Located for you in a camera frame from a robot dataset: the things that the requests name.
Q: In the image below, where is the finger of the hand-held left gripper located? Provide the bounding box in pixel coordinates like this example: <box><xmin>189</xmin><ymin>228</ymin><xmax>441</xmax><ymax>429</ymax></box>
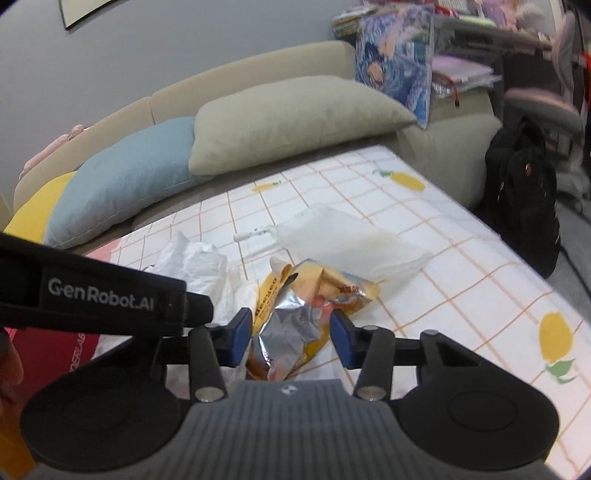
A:
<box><xmin>185</xmin><ymin>291</ymin><xmax>216</xmax><ymax>328</ymax></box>

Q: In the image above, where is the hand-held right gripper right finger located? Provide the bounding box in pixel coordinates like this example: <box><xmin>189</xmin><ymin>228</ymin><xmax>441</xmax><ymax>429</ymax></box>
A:
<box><xmin>330</xmin><ymin>308</ymin><xmax>485</xmax><ymax>401</ymax></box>

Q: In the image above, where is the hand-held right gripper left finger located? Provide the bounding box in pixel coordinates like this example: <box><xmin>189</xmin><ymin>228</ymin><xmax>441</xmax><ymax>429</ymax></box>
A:
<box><xmin>150</xmin><ymin>308</ymin><xmax>254</xmax><ymax>401</ymax></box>

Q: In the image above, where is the yellow snack packet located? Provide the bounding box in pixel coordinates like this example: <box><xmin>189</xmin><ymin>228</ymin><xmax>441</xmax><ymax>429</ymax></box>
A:
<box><xmin>244</xmin><ymin>257</ymin><xmax>382</xmax><ymax>382</ymax></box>

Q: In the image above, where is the person's left hand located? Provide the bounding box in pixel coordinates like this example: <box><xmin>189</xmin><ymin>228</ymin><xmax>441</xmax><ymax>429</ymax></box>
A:
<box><xmin>0</xmin><ymin>330</ymin><xmax>25</xmax><ymax>411</ymax></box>

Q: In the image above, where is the red printed bag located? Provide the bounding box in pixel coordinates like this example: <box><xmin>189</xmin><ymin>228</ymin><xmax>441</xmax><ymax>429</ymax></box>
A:
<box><xmin>11</xmin><ymin>325</ymin><xmax>100</xmax><ymax>398</ymax></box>

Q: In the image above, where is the yellow pillow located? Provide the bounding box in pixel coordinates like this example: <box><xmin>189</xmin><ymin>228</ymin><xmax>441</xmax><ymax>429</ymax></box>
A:
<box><xmin>2</xmin><ymin>172</ymin><xmax>78</xmax><ymax>241</ymax></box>

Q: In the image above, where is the light blue pillow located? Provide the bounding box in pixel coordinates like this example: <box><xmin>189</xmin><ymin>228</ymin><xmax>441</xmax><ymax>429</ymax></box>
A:
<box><xmin>44</xmin><ymin>116</ymin><xmax>214</xmax><ymax>250</ymax></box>

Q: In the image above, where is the lemon print checked blanket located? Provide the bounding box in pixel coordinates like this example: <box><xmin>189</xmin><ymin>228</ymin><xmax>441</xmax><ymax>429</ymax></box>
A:
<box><xmin>83</xmin><ymin>145</ymin><xmax>591</xmax><ymax>468</ymax></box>

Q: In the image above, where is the pink plush toy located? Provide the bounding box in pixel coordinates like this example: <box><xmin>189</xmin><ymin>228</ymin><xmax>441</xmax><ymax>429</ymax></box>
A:
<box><xmin>18</xmin><ymin>124</ymin><xmax>87</xmax><ymax>180</ymax></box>

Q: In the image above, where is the beige pillow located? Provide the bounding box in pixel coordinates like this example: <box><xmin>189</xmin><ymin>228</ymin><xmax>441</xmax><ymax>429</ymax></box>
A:
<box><xmin>188</xmin><ymin>76</ymin><xmax>419</xmax><ymax>177</ymax></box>

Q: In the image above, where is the black backpack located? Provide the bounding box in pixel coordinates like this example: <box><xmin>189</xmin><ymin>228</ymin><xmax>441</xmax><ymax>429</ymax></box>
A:
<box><xmin>478</xmin><ymin>117</ymin><xmax>562</xmax><ymax>278</ymax></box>

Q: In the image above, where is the beige sofa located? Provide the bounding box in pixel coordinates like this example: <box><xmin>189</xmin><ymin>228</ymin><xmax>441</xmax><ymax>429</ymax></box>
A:
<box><xmin>13</xmin><ymin>41</ymin><xmax>504</xmax><ymax>260</ymax></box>

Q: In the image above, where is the blue cartoon print pillow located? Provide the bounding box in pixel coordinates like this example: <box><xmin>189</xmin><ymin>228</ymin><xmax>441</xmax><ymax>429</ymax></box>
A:
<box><xmin>355</xmin><ymin>4</ymin><xmax>435</xmax><ymax>131</ymax></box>

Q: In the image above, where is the purple folder stack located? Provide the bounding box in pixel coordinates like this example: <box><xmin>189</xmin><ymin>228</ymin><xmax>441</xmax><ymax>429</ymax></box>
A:
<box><xmin>431</xmin><ymin>54</ymin><xmax>503</xmax><ymax>109</ymax></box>

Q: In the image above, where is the pink grey desk chair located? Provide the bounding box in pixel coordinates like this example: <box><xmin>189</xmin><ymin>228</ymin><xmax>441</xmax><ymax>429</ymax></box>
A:
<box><xmin>502</xmin><ymin>9</ymin><xmax>591</xmax><ymax>214</ymax></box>

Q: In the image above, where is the stack of books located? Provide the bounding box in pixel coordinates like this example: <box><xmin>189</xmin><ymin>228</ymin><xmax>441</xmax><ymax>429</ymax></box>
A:
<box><xmin>332</xmin><ymin>6</ymin><xmax>371</xmax><ymax>38</ymax></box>

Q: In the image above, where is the grey study desk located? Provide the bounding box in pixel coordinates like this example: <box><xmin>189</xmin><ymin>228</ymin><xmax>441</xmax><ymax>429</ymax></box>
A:
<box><xmin>434</xmin><ymin>0</ymin><xmax>571</xmax><ymax>63</ymax></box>

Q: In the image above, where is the white cord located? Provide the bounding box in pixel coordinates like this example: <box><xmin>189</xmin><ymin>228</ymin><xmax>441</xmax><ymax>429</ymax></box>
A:
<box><xmin>233</xmin><ymin>223</ymin><xmax>279</xmax><ymax>244</ymax></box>

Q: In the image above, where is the translucent drawstring bag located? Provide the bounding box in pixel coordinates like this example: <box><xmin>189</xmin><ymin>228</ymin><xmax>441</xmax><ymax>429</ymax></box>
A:
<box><xmin>273</xmin><ymin>204</ymin><xmax>434</xmax><ymax>283</ymax></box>

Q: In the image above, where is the framed wall picture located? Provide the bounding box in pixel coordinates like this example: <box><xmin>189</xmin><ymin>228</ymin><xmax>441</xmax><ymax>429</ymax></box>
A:
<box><xmin>58</xmin><ymin>0</ymin><xmax>124</xmax><ymax>31</ymax></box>

